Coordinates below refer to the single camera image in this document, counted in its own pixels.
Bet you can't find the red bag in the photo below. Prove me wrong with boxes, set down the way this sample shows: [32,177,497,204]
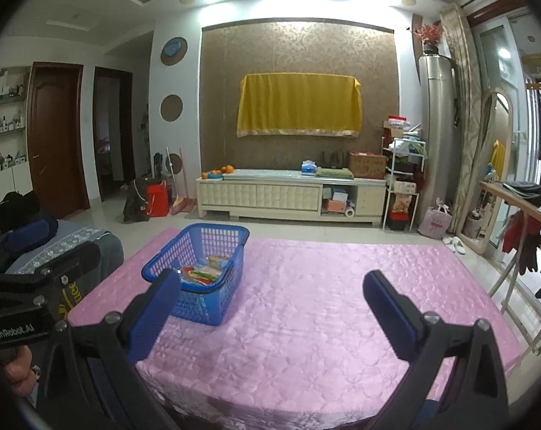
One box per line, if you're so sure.
[145,183,170,218]

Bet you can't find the dark open doorway frame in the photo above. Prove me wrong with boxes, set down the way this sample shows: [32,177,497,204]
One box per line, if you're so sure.
[93,66,134,202]

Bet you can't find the silver standing air conditioner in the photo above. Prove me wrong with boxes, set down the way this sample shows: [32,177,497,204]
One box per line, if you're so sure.
[419,53,459,234]

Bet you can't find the patterned beige curtain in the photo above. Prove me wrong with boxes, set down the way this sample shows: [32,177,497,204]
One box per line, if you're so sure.
[440,4,483,234]

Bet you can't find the pink broom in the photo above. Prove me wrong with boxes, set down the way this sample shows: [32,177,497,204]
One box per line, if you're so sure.
[169,145,195,215]

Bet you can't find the green cushion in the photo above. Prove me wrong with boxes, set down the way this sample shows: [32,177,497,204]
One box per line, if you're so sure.
[316,167,355,180]

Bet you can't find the boxes in cabinet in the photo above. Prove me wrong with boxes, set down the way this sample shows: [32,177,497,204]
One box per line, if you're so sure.
[322,186,352,213]

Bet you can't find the black router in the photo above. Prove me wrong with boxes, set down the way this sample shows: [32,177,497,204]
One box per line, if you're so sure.
[319,150,345,168]

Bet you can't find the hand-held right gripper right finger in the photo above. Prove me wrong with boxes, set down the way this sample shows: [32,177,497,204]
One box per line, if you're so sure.
[362,270,510,430]

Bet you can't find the person's left hand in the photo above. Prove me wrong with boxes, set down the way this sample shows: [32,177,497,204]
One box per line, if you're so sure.
[0,344,41,396]

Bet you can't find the pink bag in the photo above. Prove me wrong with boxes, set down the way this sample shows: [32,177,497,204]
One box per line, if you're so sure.
[419,199,454,239]

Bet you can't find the dark cloth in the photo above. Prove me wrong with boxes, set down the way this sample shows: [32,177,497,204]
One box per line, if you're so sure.
[0,190,40,238]

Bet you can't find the grey printed sofa cover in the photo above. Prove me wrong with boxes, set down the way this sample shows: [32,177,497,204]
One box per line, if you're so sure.
[4,219,125,319]

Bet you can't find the plain round wall decor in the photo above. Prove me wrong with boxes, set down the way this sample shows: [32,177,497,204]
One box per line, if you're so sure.
[160,94,184,123]

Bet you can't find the blue plastic basket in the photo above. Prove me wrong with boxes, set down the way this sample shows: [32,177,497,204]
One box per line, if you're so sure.
[141,223,251,327]

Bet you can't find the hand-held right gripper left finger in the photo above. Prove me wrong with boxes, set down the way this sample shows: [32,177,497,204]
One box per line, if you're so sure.
[44,268,182,430]

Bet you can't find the arched standing mirror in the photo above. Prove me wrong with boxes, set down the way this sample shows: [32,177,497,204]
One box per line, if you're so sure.
[460,91,515,254]

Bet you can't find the large red green snack packet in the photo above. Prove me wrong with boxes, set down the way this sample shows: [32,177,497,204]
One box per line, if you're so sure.
[181,265,228,287]

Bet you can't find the cream television cabinet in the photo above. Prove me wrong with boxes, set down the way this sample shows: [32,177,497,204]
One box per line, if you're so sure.
[195,168,387,227]

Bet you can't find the pink quilted tablecloth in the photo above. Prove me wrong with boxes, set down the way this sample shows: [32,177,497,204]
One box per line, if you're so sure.
[67,228,522,428]

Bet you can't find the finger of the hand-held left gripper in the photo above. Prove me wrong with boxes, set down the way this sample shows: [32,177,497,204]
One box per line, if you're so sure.
[0,217,60,274]
[0,241,103,319]

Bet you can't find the glass sliding door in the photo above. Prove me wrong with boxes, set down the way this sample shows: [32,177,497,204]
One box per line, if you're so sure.
[472,13,540,247]

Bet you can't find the red hanging cloth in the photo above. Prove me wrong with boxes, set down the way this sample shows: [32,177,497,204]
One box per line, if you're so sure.
[503,210,528,254]

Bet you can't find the white shelf rack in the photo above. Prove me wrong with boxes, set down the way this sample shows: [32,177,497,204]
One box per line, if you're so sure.
[381,116,428,231]

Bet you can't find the black bag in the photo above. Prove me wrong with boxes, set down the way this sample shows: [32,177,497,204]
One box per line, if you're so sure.
[122,178,151,224]

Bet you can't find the red flower vase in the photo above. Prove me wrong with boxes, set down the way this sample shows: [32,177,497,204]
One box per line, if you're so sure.
[411,22,445,57]

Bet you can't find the yellow cloth cover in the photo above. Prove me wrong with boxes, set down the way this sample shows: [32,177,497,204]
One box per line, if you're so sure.
[237,72,361,139]

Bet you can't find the black hanging gloves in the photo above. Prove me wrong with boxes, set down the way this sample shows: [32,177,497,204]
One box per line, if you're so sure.
[518,219,541,275]

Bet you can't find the cardboard box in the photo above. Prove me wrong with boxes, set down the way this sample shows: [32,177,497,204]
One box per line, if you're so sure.
[348,151,387,180]

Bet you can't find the wall niche shelf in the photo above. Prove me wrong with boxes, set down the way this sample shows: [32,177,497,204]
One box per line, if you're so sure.
[0,66,32,175]

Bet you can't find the round wall decor blue plate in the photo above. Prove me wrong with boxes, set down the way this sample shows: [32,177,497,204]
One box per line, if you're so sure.
[160,36,189,66]

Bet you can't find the brown wooden door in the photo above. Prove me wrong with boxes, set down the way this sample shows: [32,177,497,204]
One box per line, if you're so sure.
[28,62,91,220]

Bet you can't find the wooden drying rack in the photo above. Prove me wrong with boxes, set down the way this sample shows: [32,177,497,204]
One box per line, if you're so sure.
[478,179,541,354]

